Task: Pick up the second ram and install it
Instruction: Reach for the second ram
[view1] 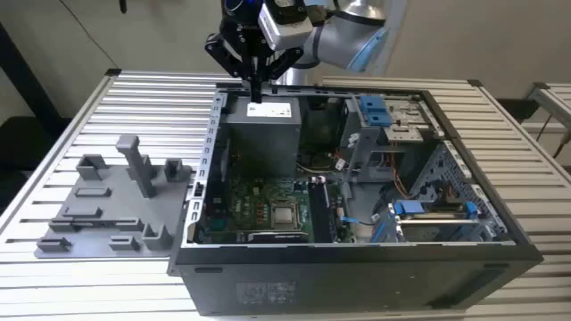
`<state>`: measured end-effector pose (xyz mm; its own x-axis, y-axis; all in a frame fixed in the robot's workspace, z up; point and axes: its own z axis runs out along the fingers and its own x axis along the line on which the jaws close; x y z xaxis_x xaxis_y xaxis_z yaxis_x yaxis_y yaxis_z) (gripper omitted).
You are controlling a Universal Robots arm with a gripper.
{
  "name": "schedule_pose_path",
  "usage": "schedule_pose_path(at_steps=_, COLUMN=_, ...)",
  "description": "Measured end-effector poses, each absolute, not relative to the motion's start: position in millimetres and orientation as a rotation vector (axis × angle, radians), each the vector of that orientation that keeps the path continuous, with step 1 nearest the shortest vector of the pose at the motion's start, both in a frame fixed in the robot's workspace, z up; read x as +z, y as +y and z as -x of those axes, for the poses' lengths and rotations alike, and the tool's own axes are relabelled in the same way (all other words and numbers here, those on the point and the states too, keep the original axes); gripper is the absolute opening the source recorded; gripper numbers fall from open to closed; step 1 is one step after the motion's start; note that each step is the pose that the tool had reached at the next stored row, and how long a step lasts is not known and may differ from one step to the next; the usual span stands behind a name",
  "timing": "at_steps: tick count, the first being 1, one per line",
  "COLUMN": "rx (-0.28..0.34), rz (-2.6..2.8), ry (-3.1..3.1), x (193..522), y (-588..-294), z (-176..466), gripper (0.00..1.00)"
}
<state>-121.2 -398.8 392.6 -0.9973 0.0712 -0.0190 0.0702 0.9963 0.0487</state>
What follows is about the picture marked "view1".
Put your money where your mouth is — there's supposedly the yellow white wire bundle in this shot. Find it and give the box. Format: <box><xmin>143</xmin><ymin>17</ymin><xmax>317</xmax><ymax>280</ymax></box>
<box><xmin>296</xmin><ymin>160</ymin><xmax>340</xmax><ymax>174</ymax></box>

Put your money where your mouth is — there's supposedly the black case fan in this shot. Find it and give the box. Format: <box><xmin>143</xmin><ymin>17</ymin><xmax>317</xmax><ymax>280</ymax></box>
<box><xmin>203</xmin><ymin>173</ymin><xmax>228</xmax><ymax>218</ymax></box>

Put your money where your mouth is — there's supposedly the grey metal drive cage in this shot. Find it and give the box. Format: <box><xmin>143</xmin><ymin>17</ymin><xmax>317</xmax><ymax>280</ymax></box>
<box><xmin>340</xmin><ymin>95</ymin><xmax>447</xmax><ymax>181</ymax></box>

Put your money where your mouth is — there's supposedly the black furniture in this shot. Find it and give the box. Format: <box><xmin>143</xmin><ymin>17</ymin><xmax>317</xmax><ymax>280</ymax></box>
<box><xmin>0</xmin><ymin>21</ymin><xmax>74</xmax><ymax>175</ymax></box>

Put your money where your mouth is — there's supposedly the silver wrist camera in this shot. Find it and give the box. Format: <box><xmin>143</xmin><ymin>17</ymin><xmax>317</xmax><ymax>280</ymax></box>
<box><xmin>257</xmin><ymin>2</ymin><xmax>313</xmax><ymax>51</ymax></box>

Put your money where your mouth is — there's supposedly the grey parts rack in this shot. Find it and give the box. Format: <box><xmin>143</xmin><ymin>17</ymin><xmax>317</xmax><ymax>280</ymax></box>
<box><xmin>33</xmin><ymin>135</ymin><xmax>197</xmax><ymax>259</ymax></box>

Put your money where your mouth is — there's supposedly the aluminium side table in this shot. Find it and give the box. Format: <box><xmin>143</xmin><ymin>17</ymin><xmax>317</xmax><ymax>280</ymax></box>
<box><xmin>521</xmin><ymin>82</ymin><xmax>571</xmax><ymax>134</ymax></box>

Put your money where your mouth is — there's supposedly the blue disk carrier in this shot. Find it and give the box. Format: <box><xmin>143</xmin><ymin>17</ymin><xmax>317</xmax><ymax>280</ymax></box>
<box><xmin>391</xmin><ymin>199</ymin><xmax>481</xmax><ymax>224</ymax></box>

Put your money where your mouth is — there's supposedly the black graphics card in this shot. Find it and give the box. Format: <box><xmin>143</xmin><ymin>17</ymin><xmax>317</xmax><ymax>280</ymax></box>
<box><xmin>243</xmin><ymin>230</ymin><xmax>311</xmax><ymax>244</ymax></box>

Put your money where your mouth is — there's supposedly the CPU socket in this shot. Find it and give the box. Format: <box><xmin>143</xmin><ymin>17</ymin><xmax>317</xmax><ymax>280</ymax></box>
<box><xmin>267</xmin><ymin>199</ymin><xmax>304</xmax><ymax>231</ymax></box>

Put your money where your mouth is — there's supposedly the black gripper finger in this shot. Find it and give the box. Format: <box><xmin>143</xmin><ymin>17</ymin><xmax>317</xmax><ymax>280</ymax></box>
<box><xmin>204</xmin><ymin>33</ymin><xmax>257</xmax><ymax>103</ymax></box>
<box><xmin>255</xmin><ymin>48</ymin><xmax>304</xmax><ymax>103</ymax></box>

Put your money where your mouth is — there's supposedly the thin dark wall wire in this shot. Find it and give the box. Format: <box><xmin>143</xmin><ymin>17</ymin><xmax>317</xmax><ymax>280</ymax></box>
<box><xmin>57</xmin><ymin>0</ymin><xmax>117</xmax><ymax>71</ymax></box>

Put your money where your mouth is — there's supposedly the black RAM slot bank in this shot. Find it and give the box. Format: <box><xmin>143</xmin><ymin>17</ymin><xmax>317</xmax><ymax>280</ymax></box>
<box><xmin>311</xmin><ymin>177</ymin><xmax>335</xmax><ymax>242</ymax></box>

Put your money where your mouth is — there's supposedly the black PC case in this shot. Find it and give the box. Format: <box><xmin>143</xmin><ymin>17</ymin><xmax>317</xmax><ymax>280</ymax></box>
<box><xmin>167</xmin><ymin>82</ymin><xmax>544</xmax><ymax>317</ymax></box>

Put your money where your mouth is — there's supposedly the orange wire bundle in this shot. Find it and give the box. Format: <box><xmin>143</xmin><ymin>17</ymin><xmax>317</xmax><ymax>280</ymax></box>
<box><xmin>391</xmin><ymin>152</ymin><xmax>409</xmax><ymax>198</ymax></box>

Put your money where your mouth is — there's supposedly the black box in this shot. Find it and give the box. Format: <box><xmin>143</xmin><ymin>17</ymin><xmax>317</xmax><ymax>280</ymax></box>
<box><xmin>496</xmin><ymin>98</ymin><xmax>540</xmax><ymax>124</ymax></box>

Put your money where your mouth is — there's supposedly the blue connector wire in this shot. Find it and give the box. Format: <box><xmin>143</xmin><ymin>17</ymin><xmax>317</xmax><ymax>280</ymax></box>
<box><xmin>340</xmin><ymin>215</ymin><xmax>380</xmax><ymax>227</ymax></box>

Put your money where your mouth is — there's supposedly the silver CPU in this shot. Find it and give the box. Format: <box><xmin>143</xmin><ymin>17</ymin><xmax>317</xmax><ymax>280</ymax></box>
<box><xmin>272</xmin><ymin>206</ymin><xmax>297</xmax><ymax>224</ymax></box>

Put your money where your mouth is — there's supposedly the green motherboard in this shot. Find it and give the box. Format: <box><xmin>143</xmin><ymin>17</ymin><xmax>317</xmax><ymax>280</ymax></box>
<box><xmin>197</xmin><ymin>177</ymin><xmax>357</xmax><ymax>244</ymax></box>

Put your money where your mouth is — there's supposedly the grey power supply unit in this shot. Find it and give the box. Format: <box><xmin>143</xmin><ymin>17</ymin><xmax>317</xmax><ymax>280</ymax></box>
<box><xmin>220</xmin><ymin>96</ymin><xmax>303</xmax><ymax>178</ymax></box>

